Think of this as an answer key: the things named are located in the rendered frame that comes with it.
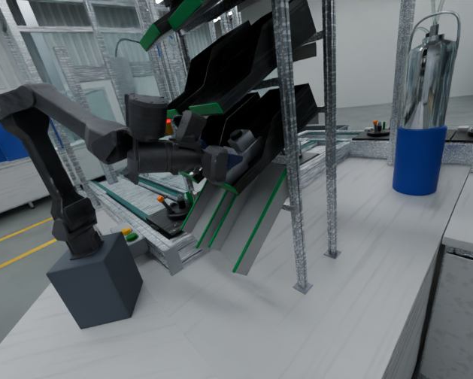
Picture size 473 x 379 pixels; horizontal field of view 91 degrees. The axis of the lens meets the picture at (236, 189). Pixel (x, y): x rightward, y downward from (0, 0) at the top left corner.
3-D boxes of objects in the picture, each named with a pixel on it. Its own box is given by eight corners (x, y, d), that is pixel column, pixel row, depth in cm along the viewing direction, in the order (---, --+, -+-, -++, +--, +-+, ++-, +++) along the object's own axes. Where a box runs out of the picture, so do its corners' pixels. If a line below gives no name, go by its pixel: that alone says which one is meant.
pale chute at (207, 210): (209, 252, 65) (195, 248, 62) (191, 233, 75) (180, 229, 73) (255, 163, 66) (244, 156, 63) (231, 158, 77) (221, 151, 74)
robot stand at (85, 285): (80, 330, 64) (44, 274, 56) (101, 290, 76) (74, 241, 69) (131, 318, 64) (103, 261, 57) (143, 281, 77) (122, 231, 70)
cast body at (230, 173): (229, 187, 49) (210, 164, 46) (219, 181, 53) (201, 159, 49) (256, 161, 51) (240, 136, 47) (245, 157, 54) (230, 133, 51)
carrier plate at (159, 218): (173, 240, 81) (171, 234, 80) (147, 220, 98) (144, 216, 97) (225, 210, 94) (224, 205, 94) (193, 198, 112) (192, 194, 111)
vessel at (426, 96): (441, 130, 83) (462, 1, 69) (395, 130, 93) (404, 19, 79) (448, 122, 91) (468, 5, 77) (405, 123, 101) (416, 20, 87)
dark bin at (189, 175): (198, 184, 58) (179, 162, 54) (180, 174, 69) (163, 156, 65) (269, 115, 65) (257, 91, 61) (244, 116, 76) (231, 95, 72)
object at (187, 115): (175, 150, 40) (176, 109, 38) (165, 143, 46) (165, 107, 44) (207, 150, 43) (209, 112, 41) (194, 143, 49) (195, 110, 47)
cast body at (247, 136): (245, 166, 53) (229, 142, 50) (235, 163, 57) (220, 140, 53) (270, 143, 55) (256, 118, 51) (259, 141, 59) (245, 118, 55)
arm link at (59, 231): (56, 241, 58) (43, 219, 56) (87, 222, 66) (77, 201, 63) (72, 243, 56) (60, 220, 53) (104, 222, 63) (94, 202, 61)
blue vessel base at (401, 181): (431, 198, 92) (443, 131, 82) (386, 192, 104) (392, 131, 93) (440, 184, 101) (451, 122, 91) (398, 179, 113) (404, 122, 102)
